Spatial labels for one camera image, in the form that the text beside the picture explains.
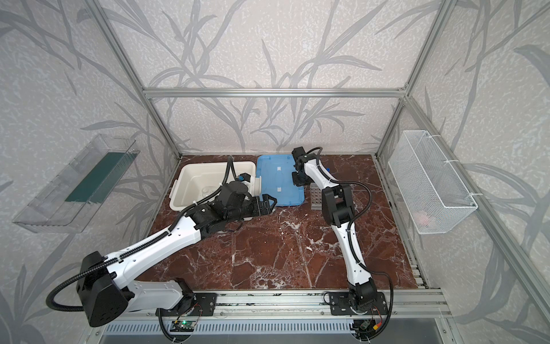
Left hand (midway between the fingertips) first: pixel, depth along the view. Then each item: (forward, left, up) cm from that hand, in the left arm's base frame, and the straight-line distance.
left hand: (272, 197), depth 76 cm
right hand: (+26, -12, -22) cm, 36 cm away
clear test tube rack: (+14, -19, -21) cm, 32 cm away
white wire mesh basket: (-6, -48, +13) cm, 50 cm away
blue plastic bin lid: (+24, 0, -22) cm, 33 cm away
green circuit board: (-37, +29, -24) cm, 53 cm away
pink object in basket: (-7, -52, -1) cm, 53 cm away
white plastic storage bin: (+18, +38, -15) cm, 45 cm away
